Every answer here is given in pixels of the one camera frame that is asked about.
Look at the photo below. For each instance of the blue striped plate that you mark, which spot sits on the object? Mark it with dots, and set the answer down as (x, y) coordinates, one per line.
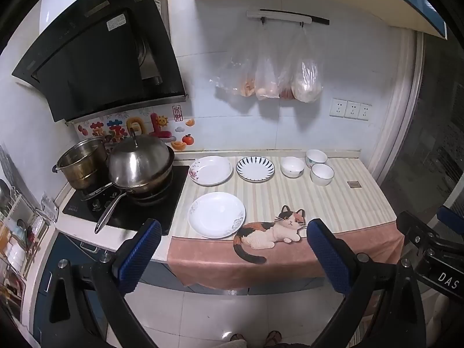
(255, 168)

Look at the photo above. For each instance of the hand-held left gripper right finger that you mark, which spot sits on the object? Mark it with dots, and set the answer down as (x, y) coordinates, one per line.
(326, 257)

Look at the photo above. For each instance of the person's left foot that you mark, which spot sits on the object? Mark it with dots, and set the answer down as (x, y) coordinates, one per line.
(238, 338)

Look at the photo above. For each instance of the white bowl dark pattern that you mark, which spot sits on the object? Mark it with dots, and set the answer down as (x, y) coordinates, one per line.
(292, 166)

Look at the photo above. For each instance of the white wall socket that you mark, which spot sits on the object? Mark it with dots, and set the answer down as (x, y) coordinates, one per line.
(365, 112)
(338, 107)
(352, 109)

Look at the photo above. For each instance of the striped cat print table mat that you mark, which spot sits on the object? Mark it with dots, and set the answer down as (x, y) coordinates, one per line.
(261, 195)

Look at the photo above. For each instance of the black range hood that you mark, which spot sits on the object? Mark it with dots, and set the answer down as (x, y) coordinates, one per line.
(101, 50)

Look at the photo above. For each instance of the white bowl blue pattern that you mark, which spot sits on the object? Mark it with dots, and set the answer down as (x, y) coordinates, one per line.
(316, 157)
(322, 174)

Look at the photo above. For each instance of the clear plastic bag of food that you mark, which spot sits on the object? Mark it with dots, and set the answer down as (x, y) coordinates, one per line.
(307, 79)
(266, 79)
(239, 72)

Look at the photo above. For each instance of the white storage rack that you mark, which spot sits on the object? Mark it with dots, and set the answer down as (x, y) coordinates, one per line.
(18, 232)

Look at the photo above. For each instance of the person's foot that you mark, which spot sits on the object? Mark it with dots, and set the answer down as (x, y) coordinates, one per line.
(238, 338)
(274, 338)

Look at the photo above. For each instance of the black cooktop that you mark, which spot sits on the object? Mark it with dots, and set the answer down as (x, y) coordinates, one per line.
(163, 217)

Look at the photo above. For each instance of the white wall hook rail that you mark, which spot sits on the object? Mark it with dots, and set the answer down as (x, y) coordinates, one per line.
(279, 16)

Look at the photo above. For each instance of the person's right foot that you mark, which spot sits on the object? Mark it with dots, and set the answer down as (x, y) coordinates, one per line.
(274, 338)

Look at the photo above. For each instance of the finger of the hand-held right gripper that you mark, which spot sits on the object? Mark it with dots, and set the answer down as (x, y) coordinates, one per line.
(451, 217)
(417, 235)

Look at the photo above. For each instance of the colourful wall stickers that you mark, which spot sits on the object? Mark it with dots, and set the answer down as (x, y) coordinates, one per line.
(159, 123)

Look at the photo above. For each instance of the white framed glass door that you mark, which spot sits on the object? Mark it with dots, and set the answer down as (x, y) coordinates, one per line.
(435, 134)

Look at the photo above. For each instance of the steel frying pan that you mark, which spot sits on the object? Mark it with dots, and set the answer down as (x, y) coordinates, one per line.
(110, 212)

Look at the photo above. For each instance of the steel wok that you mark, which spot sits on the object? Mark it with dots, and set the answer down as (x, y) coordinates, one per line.
(159, 181)

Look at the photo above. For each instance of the blue base cabinet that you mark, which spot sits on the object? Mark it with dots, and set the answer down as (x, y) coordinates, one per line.
(72, 257)

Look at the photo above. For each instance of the white floral plate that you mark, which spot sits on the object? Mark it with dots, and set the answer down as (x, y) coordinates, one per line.
(217, 215)
(212, 170)

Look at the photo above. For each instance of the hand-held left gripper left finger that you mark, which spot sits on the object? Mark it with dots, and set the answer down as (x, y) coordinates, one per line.
(139, 253)

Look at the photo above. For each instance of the stainless steel wok lid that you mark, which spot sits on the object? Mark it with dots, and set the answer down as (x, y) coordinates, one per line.
(139, 163)

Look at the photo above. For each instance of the stainless steel pot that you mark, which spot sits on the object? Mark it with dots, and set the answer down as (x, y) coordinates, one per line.
(81, 166)

